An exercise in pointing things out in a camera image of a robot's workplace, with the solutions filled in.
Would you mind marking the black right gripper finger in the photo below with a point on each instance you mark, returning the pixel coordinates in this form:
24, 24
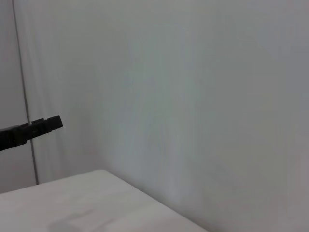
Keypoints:
29, 133

